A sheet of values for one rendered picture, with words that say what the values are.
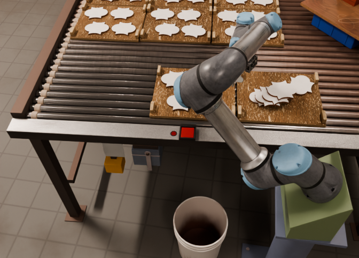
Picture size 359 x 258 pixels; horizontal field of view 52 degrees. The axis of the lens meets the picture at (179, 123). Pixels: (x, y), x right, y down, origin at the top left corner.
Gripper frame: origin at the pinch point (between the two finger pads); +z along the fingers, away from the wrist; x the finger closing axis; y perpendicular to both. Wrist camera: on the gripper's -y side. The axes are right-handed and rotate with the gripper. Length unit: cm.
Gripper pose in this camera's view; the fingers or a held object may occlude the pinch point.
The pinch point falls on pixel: (239, 77)
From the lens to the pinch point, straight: 185.1
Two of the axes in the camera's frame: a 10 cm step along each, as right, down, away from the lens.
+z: 1.0, 6.6, 7.4
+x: 6.0, -6.4, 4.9
